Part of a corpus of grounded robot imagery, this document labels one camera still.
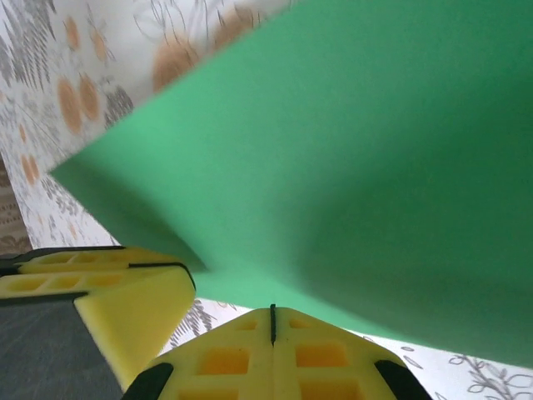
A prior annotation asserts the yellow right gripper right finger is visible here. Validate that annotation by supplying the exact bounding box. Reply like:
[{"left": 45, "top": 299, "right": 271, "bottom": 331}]
[{"left": 272, "top": 307, "right": 434, "bottom": 400}]

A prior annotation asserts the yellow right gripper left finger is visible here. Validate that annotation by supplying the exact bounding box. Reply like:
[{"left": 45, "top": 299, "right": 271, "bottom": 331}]
[{"left": 124, "top": 306, "right": 274, "bottom": 400}]

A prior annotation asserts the green paper sheet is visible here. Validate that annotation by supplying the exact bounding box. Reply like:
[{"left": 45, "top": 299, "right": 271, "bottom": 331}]
[{"left": 47, "top": 0, "right": 533, "bottom": 370}]

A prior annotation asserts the floral patterned table cover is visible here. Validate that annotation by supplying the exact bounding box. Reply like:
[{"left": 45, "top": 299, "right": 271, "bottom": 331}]
[{"left": 0, "top": 0, "right": 533, "bottom": 400}]

